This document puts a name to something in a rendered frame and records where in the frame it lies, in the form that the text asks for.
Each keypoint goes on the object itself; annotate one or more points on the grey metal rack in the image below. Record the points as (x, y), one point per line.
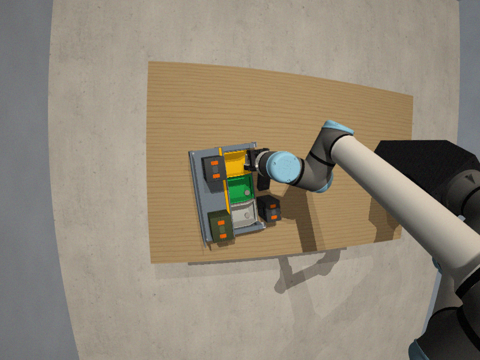
(211, 195)

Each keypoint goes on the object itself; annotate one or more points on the yellow bin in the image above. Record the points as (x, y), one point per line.
(234, 163)

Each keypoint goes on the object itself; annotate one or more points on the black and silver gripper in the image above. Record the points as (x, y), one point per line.
(250, 159)

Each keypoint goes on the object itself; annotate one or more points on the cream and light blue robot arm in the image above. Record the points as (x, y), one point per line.
(453, 331)

